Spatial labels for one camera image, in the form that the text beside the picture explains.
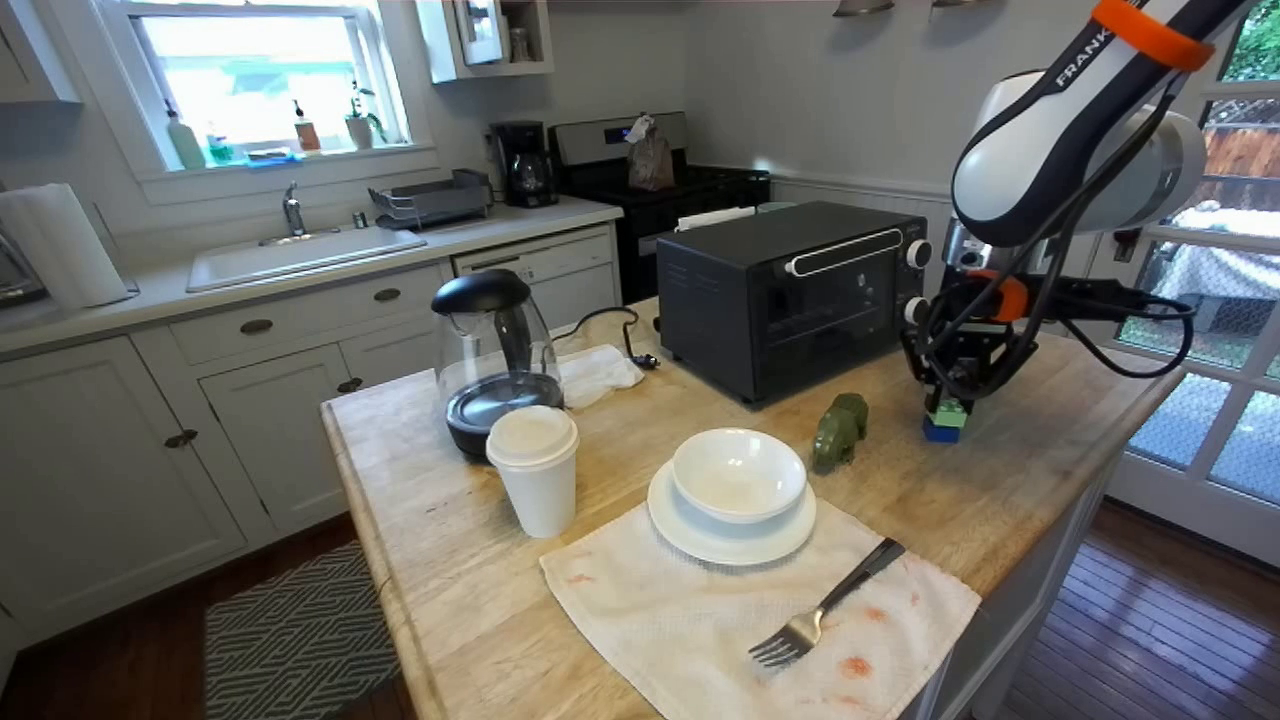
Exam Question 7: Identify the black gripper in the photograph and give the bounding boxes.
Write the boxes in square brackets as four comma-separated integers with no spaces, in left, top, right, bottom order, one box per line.
[904,272,1033,414]

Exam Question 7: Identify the lime green lego block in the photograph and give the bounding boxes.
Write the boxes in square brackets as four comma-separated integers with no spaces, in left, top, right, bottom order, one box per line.
[933,400,967,431]

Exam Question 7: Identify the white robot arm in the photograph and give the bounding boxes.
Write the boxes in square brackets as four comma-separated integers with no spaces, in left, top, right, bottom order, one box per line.
[899,0,1246,431]

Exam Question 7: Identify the blue lego block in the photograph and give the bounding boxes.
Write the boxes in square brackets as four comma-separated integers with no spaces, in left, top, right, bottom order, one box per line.
[924,419,965,445]

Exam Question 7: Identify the black toaster oven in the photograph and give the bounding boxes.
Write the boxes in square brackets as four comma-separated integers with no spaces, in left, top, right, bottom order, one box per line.
[655,200,933,407]

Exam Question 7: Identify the white bowl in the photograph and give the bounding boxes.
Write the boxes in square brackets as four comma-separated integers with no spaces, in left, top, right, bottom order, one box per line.
[673,428,807,523]

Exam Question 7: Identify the silver fork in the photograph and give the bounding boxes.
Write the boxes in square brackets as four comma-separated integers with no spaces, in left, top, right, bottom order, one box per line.
[750,534,904,669]

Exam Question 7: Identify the white plate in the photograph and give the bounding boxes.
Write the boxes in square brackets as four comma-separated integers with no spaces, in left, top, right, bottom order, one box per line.
[643,466,818,569]

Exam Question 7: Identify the brown paper bag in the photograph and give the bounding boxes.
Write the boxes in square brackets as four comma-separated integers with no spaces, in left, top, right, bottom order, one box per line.
[623,110,676,191]

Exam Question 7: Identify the stained white cloth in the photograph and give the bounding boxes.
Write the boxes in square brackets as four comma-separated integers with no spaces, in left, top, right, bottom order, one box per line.
[542,501,979,720]

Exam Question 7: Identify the black kitchen stove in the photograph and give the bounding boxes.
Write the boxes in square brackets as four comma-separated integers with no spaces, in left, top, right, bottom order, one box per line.
[547,108,775,306]

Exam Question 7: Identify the white paper cup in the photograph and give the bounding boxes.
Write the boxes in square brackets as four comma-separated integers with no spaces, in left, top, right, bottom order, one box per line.
[484,407,581,538]

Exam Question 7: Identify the glass electric kettle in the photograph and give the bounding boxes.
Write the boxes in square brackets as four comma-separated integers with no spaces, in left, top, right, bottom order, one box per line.
[434,266,564,463]

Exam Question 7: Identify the black coffee maker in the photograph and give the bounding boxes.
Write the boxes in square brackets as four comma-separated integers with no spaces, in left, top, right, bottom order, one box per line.
[490,118,556,206]

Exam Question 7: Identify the dish drying rack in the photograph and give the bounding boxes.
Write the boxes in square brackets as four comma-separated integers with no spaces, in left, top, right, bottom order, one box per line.
[372,167,492,228]

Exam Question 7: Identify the silver sink faucet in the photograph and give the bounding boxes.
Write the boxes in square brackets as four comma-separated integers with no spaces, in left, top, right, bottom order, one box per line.
[282,185,307,237]

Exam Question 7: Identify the grey patterned floor mat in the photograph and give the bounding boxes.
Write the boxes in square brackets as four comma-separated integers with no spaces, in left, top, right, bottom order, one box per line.
[204,545,400,720]

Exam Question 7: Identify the paper towel roll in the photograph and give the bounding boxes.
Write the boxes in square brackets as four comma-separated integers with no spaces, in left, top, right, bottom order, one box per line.
[0,185,129,312]

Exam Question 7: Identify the black power cable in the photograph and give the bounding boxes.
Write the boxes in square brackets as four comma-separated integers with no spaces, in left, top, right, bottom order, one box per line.
[553,302,666,374]

